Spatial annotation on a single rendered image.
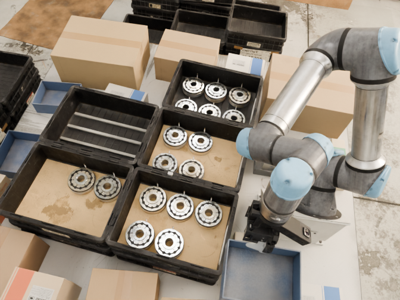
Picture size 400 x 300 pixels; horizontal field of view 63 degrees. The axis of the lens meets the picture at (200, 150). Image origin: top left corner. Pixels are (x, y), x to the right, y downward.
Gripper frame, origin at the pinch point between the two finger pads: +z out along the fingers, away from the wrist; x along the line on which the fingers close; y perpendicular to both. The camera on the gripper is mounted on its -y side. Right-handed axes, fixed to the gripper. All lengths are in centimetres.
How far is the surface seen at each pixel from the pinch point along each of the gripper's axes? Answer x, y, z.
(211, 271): 2.8, 12.1, 19.5
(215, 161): -44, 17, 23
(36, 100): -64, 108, 28
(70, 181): -21, 70, 23
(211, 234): -13.3, 13.6, 27.3
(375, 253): -60, -92, 105
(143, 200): -19, 41, 23
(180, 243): -6.9, 24.0, 25.4
